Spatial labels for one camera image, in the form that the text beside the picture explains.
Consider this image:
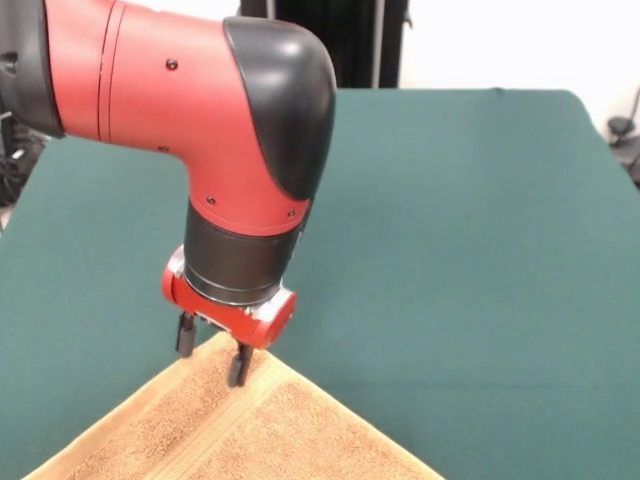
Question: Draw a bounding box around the black equipment pile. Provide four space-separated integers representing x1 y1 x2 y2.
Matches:
0 110 50 207

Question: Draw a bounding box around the black wheeled stand foot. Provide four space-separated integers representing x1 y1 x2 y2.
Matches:
607 116 640 189

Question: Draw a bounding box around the tan terry towel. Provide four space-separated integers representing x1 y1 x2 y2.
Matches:
22 332 446 480

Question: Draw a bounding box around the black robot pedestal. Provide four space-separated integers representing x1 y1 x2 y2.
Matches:
238 0 415 90

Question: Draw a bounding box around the dark green tablecloth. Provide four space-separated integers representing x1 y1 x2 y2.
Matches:
0 88 640 480

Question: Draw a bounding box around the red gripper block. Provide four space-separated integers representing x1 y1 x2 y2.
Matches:
160 244 298 389

